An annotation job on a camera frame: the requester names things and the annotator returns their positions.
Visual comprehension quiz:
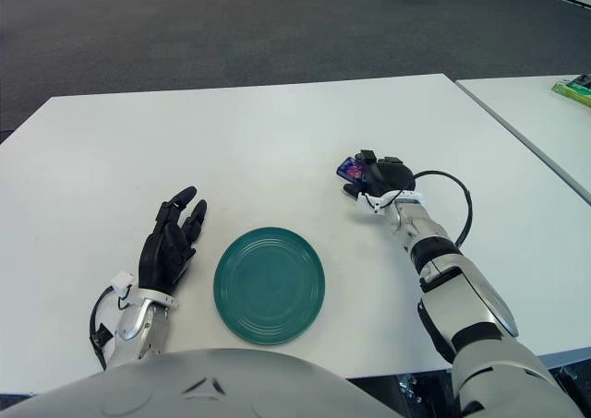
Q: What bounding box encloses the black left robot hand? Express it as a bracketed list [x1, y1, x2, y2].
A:
[138, 185, 208, 295]

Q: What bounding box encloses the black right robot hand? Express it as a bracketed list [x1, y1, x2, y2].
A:
[342, 149, 416, 202]

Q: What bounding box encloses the purple blue gum box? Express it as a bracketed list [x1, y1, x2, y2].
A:
[335, 157, 368, 189]

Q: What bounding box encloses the teal round plate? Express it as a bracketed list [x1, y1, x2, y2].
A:
[212, 226, 327, 346]

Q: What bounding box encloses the grey robot torso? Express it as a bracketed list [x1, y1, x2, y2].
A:
[0, 347, 393, 418]

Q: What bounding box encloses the green white package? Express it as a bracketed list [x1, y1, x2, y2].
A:
[552, 73, 591, 108]

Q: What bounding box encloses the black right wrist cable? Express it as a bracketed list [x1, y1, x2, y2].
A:
[413, 170, 474, 248]

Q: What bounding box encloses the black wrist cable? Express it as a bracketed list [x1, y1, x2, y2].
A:
[413, 170, 474, 248]
[90, 287, 115, 371]

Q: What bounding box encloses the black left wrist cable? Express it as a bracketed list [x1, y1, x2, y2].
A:
[90, 287, 115, 371]

